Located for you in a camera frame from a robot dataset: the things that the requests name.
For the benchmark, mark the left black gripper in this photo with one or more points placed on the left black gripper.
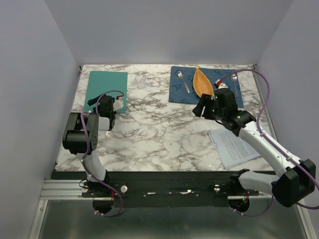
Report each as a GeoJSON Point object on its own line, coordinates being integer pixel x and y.
{"type": "Point", "coordinates": [92, 101]}

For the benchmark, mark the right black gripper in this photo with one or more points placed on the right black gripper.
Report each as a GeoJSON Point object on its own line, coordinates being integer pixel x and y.
{"type": "Point", "coordinates": [204, 101]}

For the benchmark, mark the teal green folder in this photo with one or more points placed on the teal green folder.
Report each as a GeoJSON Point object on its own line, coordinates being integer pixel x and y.
{"type": "Point", "coordinates": [101, 82]}

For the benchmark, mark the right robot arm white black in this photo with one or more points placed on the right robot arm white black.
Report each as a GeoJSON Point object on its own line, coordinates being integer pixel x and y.
{"type": "Point", "coordinates": [294, 178]}

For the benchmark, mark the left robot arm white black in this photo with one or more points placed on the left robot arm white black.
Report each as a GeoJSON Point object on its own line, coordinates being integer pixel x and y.
{"type": "Point", "coordinates": [81, 137]}

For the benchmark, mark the white printed paper files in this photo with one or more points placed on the white printed paper files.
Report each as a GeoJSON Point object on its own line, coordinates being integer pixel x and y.
{"type": "Point", "coordinates": [231, 150]}

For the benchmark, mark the orange leaf-shaped dish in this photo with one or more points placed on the orange leaf-shaped dish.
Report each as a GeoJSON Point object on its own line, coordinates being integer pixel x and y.
{"type": "Point", "coordinates": [201, 83]}

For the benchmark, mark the blue placemat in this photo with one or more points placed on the blue placemat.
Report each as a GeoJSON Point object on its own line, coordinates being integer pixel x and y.
{"type": "Point", "coordinates": [181, 84]}

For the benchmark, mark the silver fork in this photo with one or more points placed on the silver fork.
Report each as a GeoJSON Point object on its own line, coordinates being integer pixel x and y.
{"type": "Point", "coordinates": [180, 75]}

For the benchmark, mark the silver spoon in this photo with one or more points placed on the silver spoon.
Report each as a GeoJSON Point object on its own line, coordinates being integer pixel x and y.
{"type": "Point", "coordinates": [234, 79]}

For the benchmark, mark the clear drinking glass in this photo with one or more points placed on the clear drinking glass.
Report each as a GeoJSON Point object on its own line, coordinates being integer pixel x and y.
{"type": "Point", "coordinates": [140, 81]}

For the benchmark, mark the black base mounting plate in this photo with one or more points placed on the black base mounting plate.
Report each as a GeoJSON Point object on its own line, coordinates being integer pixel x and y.
{"type": "Point", "coordinates": [163, 190]}

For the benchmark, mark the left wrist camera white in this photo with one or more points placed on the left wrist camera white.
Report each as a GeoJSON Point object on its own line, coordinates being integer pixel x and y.
{"type": "Point", "coordinates": [118, 104]}

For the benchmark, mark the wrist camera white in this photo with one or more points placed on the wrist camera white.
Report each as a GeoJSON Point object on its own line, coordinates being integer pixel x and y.
{"type": "Point", "coordinates": [219, 85]}
{"type": "Point", "coordinates": [118, 104]}

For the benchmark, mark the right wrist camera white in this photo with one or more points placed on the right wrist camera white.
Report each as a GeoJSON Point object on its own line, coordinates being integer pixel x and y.
{"type": "Point", "coordinates": [219, 85]}

